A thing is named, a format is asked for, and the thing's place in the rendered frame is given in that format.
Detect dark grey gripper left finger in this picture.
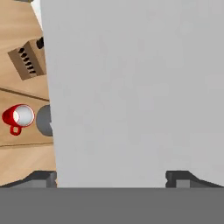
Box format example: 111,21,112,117
0,170,58,189

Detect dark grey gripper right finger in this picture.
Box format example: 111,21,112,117
164,170,224,189

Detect grey round kettle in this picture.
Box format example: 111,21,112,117
35,104,54,137

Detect red mug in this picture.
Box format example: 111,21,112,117
1,103,36,137

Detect wooden knife block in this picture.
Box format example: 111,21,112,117
7,38,47,81

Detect black knife handle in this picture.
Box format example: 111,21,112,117
36,37,46,50

